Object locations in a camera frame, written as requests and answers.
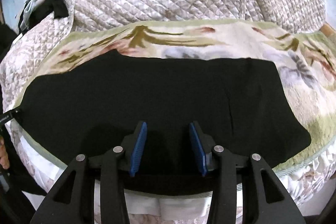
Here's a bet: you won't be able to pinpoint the floral fleece blanket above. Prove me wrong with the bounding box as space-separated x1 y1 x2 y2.
1 19 335 176

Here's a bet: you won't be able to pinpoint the white floral bed sheet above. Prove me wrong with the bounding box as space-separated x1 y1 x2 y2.
5 121 335 223

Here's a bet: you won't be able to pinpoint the person's left hand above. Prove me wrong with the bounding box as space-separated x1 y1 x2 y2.
0 136 10 169

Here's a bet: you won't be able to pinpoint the dark clothes pile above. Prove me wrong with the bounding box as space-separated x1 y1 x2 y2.
18 0 69 34

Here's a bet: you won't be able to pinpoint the black pants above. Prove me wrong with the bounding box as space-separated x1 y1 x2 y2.
18 50 311 196

